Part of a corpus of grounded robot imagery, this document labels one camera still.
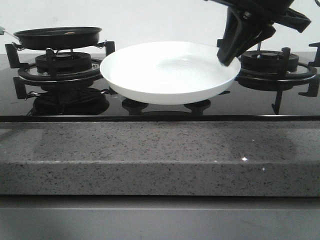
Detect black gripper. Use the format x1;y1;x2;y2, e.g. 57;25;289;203
215;0;312;66

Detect white round plate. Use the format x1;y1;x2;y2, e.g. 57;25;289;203
100;41;241;105

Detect black frying pan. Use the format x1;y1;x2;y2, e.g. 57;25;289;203
12;26;102;50

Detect right black gas burner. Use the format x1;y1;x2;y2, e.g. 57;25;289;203
240;50;299;74

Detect black gas burner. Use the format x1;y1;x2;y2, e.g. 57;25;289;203
240;50;299;74
35;52;92;74

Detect black glass gas stove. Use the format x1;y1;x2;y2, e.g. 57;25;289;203
0;54;320;122

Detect right black pan support grate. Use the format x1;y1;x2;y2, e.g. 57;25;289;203
215;38;320;116

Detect black pan support grate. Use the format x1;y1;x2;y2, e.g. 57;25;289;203
5;42;102;99
215;38;320;116

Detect left black gas burner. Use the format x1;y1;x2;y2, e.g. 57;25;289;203
35;52;92;74

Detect left black pan support grate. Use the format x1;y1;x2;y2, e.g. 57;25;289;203
5;42;102;99

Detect grey cabinet front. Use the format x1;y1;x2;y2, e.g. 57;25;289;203
0;196;320;240

